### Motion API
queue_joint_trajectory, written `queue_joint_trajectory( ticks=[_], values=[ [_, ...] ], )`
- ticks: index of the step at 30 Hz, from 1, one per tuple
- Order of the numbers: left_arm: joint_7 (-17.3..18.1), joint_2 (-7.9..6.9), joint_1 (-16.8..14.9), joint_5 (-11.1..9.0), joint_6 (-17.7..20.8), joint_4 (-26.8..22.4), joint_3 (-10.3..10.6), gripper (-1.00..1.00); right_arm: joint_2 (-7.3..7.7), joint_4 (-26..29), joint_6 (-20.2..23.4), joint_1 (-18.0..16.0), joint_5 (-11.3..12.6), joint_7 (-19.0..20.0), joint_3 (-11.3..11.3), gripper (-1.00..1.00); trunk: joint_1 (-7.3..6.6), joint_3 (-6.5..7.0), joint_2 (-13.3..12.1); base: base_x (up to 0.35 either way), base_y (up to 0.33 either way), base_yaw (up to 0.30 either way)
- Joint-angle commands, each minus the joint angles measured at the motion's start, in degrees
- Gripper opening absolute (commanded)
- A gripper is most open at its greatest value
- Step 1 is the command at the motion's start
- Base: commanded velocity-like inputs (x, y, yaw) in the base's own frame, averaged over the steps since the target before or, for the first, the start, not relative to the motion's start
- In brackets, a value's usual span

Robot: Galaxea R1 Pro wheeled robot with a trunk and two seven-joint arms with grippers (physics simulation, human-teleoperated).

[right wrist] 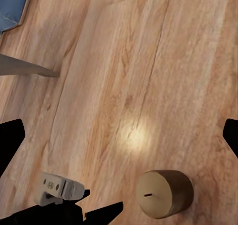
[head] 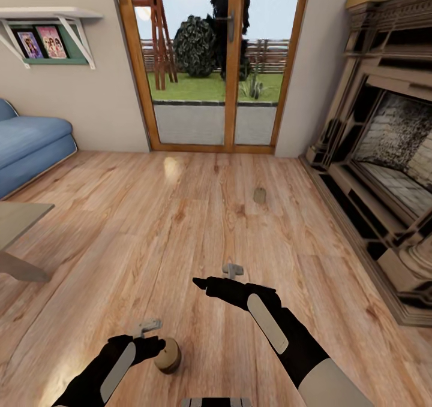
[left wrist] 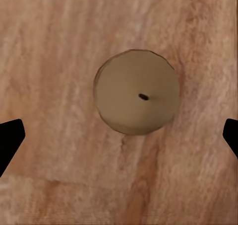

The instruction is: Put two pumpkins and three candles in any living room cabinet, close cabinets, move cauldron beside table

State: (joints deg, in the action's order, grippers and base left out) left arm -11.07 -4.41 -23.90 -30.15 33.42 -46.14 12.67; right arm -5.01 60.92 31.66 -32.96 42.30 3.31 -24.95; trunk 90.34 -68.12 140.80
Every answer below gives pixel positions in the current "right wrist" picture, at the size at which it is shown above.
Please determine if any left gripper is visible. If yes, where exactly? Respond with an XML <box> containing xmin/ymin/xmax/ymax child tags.
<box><xmin>12</xmin><ymin>190</ymin><xmax>123</xmax><ymax>225</ymax></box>

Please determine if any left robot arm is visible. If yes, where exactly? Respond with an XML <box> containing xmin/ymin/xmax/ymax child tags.
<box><xmin>0</xmin><ymin>172</ymin><xmax>123</xmax><ymax>225</ymax></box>

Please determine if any pillar candle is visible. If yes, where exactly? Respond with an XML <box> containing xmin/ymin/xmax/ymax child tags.
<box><xmin>135</xmin><ymin>170</ymin><xmax>194</xmax><ymax>220</ymax></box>

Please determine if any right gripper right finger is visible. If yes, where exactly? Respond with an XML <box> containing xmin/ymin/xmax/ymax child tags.
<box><xmin>223</xmin><ymin>119</ymin><xmax>238</xmax><ymax>157</ymax></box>

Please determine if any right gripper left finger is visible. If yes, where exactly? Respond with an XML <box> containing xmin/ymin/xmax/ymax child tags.
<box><xmin>0</xmin><ymin>119</ymin><xmax>25</xmax><ymax>177</ymax></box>

